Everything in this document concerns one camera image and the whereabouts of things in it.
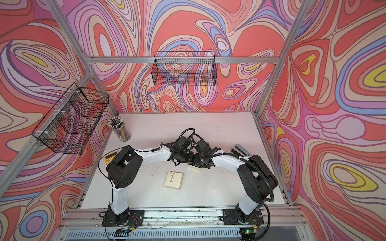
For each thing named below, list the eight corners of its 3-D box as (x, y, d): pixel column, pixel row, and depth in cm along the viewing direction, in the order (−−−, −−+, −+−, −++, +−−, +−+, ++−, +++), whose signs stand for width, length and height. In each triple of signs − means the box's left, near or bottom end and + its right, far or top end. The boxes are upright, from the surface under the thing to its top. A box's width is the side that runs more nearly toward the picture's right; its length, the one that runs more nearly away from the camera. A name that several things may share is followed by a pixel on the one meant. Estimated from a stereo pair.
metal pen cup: (117, 142, 105) (106, 125, 91) (121, 132, 110) (111, 115, 97) (129, 142, 105) (119, 125, 91) (132, 132, 110) (124, 115, 97)
